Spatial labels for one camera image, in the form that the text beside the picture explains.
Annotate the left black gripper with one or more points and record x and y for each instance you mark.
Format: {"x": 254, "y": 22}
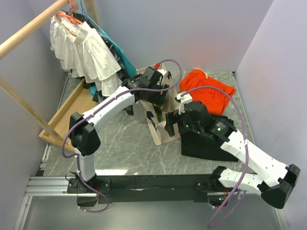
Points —
{"x": 159, "y": 100}

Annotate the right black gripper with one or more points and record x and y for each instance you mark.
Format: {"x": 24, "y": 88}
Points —
{"x": 173, "y": 117}

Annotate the cream canvas tote bag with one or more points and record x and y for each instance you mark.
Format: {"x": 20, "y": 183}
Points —
{"x": 157, "y": 129}

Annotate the coca-cola glass bottle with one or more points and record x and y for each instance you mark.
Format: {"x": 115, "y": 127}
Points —
{"x": 129, "y": 110}

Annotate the green glass bottle gold cap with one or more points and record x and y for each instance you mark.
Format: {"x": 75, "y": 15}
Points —
{"x": 158, "y": 112}

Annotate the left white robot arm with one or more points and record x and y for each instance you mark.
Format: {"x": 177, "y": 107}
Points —
{"x": 84, "y": 137}

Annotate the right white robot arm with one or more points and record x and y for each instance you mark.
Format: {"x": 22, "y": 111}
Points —
{"x": 274, "y": 181}

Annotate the teal garment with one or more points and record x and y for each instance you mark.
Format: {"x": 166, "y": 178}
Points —
{"x": 107, "y": 87}

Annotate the black cloth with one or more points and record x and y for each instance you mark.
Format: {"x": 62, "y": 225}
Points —
{"x": 195, "y": 145}

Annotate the orange cloth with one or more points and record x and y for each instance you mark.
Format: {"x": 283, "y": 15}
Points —
{"x": 215, "y": 101}

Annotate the dark floral garment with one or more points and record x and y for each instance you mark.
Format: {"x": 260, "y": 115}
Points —
{"x": 127, "y": 69}

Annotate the wooden tray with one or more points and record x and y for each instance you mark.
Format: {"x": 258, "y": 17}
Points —
{"x": 80, "y": 100}

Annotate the white ruffled garment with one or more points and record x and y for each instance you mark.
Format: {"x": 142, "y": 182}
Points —
{"x": 81, "y": 49}

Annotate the orange clothes hanger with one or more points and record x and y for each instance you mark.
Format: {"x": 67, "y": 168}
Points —
{"x": 73, "y": 9}

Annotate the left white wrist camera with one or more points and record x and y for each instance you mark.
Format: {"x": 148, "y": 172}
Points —
{"x": 164, "y": 73}

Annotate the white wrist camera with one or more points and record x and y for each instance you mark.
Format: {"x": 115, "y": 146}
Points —
{"x": 164, "y": 73}
{"x": 182, "y": 100}

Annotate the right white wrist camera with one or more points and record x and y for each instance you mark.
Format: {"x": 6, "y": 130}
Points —
{"x": 182, "y": 100}

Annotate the wooden clothes rail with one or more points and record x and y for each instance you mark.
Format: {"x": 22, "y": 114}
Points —
{"x": 10, "y": 44}

